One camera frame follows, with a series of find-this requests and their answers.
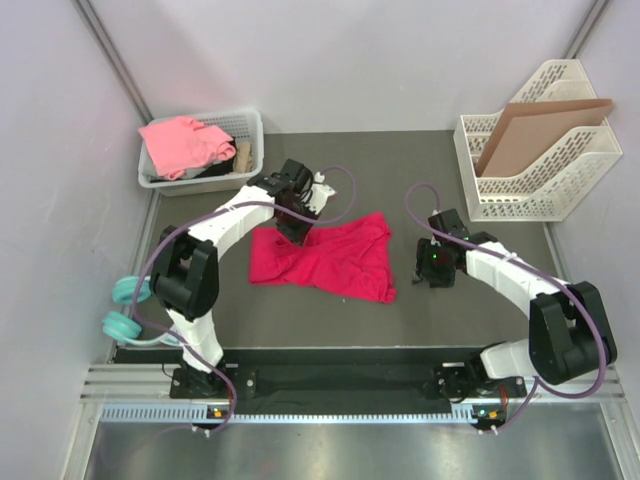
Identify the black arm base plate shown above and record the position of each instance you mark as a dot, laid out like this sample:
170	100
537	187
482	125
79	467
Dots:
354	380

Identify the white slotted cable duct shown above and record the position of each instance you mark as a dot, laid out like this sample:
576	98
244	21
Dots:
210	415

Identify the black cloth in basket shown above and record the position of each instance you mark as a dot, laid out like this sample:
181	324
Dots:
222	168

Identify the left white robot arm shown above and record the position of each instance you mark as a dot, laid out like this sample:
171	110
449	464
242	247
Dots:
185	275

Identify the brown cardboard sheet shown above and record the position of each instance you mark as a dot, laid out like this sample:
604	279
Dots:
525	131

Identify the white plastic laundry basket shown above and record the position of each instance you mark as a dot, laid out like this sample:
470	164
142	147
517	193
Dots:
244	125

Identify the beige folded cloth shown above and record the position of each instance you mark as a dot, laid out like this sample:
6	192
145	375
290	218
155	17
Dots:
243	160

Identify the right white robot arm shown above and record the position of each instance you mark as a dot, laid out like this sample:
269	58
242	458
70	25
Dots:
569	334

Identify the white perforated file organizer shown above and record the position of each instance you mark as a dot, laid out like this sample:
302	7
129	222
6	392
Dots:
549	189

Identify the magenta t shirt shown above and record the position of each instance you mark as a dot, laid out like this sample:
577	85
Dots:
350	260

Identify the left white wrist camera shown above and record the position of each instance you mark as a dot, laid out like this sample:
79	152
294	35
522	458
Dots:
318	194

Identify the light pink t shirt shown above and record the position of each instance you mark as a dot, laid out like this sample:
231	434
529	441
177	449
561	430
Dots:
184	142

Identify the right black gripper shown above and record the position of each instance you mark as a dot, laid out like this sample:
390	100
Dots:
423	270

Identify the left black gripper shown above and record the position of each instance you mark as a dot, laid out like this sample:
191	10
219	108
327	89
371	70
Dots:
297	236

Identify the grey cloth in basket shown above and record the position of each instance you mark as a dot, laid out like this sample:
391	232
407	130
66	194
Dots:
192	172

